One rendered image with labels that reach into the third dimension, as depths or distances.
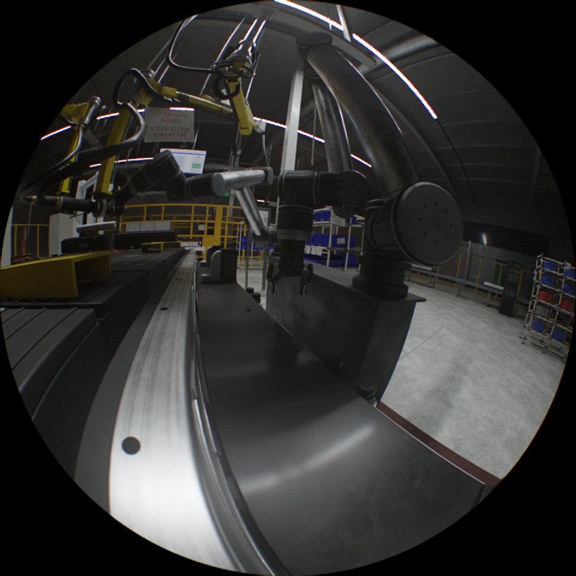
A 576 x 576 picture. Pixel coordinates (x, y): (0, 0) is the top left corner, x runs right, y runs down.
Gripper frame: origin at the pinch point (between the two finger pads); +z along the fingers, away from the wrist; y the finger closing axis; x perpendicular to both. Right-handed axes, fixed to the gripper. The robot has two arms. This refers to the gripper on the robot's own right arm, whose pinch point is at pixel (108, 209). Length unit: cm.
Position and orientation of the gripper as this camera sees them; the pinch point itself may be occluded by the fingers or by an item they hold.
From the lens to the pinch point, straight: 102.0
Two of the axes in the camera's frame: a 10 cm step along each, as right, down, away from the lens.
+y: 4.1, 8.6, 3.1
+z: -8.9, 4.6, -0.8
